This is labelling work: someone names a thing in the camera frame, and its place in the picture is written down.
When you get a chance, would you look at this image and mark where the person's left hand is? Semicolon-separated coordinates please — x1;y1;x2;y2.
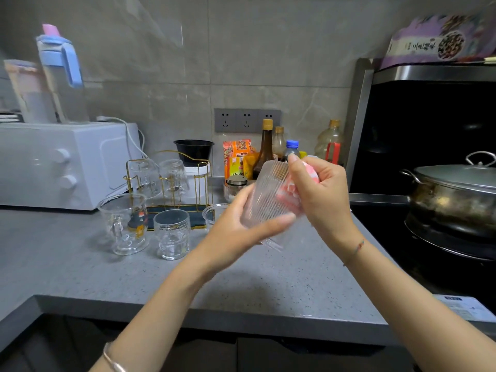
197;184;297;275

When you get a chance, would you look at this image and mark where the person's right hand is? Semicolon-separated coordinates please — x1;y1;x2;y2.
287;153;364;264

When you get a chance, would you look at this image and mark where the cartoon cat print glass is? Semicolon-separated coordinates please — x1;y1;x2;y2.
202;203;230;233

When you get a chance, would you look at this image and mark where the pink striped cloth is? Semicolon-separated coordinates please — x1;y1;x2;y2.
277;160;320;218

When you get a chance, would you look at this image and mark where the gold wire cup rack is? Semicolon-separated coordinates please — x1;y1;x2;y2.
123;150;214;230

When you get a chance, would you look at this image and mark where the short textured glass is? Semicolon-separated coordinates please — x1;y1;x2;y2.
153;209;191;261

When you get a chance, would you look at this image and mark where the small ribbed clear glass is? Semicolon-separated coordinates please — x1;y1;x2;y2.
242;159;307;254

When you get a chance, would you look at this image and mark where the embossed ribbed clear glass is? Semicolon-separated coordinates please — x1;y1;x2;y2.
159;159;191;198

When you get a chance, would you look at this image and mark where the penguin print glass mug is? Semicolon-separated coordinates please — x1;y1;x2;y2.
97;193;150;256

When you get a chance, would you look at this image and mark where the person's left forearm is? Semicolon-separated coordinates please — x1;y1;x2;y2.
89;251;218;372

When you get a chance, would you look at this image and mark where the person's right forearm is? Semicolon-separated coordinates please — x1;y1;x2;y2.
343;240;496;372

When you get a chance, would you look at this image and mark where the glass spice jar steel lid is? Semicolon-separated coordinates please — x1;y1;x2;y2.
224;175;249;202

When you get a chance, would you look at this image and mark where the dark bottle blue cap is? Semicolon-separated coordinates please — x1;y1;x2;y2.
282;139;300;161

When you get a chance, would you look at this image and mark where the white plastic bucket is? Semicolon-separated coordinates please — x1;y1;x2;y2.
184;163;211;200

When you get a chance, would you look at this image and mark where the clear bottle brown cap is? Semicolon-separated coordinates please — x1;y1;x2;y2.
272;126;287;160

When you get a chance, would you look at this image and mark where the yellow seasoning pouch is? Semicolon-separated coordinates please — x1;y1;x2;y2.
243;152;259;180

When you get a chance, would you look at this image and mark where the dark brown glass bottle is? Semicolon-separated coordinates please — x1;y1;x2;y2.
252;119;276;179

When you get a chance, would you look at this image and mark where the orange seasoning packet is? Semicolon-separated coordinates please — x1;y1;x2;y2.
223;139;253;180

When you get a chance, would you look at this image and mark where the black plastic bowl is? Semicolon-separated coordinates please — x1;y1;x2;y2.
173;139;215;167

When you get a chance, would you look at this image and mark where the stainless steel pot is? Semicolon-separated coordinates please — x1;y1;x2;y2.
401;168;496;239

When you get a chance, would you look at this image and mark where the steel pot lid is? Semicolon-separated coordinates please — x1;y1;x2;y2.
413;151;496;194

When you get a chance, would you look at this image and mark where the white label sticker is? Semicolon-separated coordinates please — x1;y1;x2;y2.
433;294;496;323

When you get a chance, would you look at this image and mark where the white microwave oven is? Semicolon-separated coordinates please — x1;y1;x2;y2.
0;122;142;211

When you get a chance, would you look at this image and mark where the purple food packet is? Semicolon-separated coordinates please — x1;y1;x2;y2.
381;11;496;70

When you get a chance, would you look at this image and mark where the clear jug blue lid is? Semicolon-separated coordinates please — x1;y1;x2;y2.
36;24;89;123

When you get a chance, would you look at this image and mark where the clear container pink lid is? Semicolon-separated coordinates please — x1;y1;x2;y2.
4;59;57;125

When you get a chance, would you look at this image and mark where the thin string bracelet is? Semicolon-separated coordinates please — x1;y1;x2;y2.
343;239;366;267

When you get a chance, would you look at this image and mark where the large bottle red handle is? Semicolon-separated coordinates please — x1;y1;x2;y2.
314;119;345;165

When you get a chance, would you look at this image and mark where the grey wall socket panel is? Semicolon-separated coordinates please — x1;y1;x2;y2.
214;108;283;133

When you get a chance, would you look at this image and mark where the white power cable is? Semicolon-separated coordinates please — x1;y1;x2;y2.
96;116;148;159

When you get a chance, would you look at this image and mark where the silver bracelet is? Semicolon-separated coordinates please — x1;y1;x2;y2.
102;342;128;372

